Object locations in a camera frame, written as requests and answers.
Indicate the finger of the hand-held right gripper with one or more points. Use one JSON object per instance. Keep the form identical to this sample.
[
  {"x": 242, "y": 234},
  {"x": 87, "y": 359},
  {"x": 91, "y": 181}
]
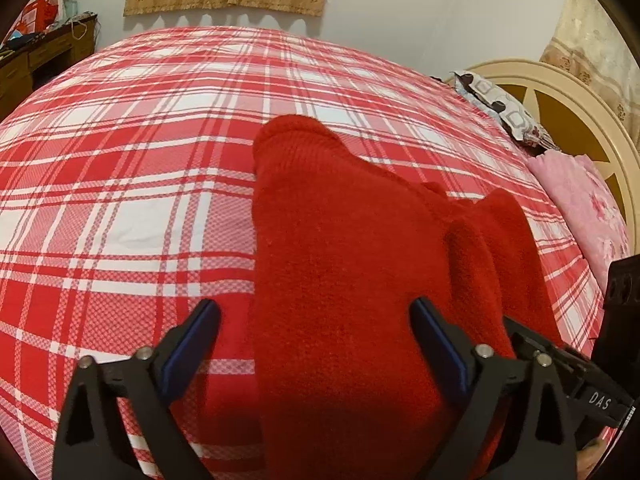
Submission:
[{"x": 530, "y": 335}]

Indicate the pale blue bottle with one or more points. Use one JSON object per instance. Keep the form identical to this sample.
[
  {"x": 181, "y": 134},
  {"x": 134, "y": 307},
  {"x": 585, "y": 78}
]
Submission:
[{"x": 70, "y": 7}]

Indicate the person's right hand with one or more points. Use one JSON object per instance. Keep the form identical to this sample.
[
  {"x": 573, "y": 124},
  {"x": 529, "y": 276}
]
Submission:
[{"x": 591, "y": 460}]

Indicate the cream wooden headboard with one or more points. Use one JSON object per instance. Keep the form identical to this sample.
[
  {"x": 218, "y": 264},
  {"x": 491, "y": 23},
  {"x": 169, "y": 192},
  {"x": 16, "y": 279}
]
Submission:
[{"x": 565, "y": 110}]

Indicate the red plaid bed sheet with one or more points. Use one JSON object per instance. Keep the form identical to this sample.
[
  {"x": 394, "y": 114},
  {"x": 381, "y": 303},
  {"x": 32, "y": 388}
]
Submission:
[{"x": 125, "y": 160}]

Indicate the pink floral pillow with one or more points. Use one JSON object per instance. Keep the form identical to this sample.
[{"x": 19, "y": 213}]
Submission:
[{"x": 585, "y": 200}]

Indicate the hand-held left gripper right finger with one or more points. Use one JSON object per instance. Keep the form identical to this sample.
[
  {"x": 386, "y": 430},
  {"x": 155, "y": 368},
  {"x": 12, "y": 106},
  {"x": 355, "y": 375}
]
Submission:
[{"x": 440, "y": 350}]

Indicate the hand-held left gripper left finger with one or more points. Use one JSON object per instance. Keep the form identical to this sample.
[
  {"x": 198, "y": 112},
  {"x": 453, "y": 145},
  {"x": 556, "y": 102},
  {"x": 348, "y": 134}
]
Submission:
[{"x": 187, "y": 355}]

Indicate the brown wooden desk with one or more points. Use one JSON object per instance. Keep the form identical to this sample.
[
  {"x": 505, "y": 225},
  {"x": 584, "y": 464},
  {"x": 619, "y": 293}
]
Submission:
[{"x": 45, "y": 55}]

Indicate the patterned pillow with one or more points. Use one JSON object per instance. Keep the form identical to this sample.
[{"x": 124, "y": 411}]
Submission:
[{"x": 500, "y": 102}]

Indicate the red knit sweater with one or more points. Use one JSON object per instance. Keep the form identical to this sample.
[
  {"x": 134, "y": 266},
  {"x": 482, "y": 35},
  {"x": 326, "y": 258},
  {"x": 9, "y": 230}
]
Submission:
[{"x": 340, "y": 260}]

